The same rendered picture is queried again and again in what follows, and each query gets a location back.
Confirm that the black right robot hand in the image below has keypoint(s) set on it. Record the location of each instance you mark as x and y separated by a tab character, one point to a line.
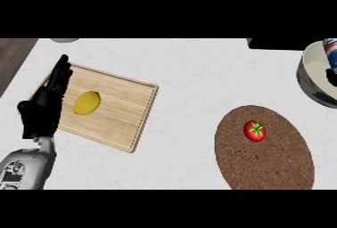
331	78

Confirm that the black appliance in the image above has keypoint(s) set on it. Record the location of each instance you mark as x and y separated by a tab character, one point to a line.
281	44

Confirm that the grey bowl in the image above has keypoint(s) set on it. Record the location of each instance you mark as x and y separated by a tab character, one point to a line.
314	86

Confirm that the grey round object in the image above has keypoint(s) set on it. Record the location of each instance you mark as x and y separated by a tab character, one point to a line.
64	39

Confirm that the brown oval placemat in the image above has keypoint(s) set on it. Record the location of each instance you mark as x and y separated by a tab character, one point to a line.
268	160

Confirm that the yellow lemon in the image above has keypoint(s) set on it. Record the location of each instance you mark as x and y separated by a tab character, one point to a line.
86	103

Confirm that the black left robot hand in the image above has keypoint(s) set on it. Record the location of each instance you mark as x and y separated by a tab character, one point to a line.
43	112

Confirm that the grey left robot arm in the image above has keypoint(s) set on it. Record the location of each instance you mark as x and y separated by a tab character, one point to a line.
25	166

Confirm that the red tomato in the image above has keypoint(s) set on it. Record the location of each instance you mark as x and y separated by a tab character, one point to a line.
255	132

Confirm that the red white blue can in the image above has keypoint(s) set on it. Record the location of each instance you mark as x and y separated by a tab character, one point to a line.
331	55

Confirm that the wooden cutting board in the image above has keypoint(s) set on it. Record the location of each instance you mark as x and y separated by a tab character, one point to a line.
119	112

